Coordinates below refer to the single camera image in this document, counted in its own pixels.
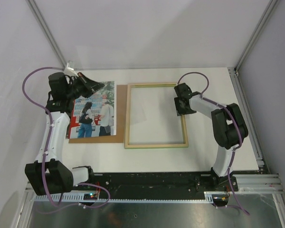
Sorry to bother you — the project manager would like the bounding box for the left aluminium corner post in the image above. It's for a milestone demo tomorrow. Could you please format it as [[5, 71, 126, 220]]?
[[25, 0, 67, 67]]

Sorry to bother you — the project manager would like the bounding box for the aluminium corner post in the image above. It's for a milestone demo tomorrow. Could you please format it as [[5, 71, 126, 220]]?
[[25, 0, 67, 67], [234, 0, 281, 72]]

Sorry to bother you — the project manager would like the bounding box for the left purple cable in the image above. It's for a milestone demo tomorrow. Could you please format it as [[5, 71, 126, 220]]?
[[22, 66, 111, 215]]

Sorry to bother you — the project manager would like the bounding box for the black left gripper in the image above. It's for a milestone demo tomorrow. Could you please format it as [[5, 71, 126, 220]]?
[[66, 72, 105, 101]]

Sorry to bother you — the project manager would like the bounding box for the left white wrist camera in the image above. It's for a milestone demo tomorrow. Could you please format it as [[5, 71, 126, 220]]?
[[63, 61, 78, 77]]

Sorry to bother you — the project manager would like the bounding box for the brown cardboard backing board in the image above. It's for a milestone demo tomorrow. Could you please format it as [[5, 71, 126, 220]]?
[[68, 85, 127, 144]]

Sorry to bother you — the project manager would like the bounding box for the right aluminium corner post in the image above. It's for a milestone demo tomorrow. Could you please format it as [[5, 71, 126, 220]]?
[[234, 0, 281, 72]]

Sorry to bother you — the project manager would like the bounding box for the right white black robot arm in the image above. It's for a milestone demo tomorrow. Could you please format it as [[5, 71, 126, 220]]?
[[174, 83, 248, 190]]

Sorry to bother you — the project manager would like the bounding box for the printed photo of two people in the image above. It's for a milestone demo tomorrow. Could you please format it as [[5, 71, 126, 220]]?
[[67, 81, 117, 139]]

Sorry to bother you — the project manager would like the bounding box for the purple cable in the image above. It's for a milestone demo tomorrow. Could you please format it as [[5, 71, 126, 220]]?
[[22, 66, 111, 215], [177, 72, 250, 216]]

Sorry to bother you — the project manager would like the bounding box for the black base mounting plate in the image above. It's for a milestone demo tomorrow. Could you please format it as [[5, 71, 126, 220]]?
[[89, 171, 238, 200]]

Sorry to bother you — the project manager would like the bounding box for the white slotted cable duct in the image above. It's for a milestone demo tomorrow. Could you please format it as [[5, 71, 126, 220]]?
[[32, 191, 230, 205]]

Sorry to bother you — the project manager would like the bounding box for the green wooden photo frame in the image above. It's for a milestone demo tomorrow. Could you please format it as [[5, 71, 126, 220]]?
[[124, 83, 189, 149]]

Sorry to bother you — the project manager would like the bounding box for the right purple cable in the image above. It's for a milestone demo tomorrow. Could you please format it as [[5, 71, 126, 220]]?
[[177, 72, 250, 216]]

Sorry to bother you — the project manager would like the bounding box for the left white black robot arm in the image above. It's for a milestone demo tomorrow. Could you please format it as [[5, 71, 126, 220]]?
[[25, 72, 104, 196]]

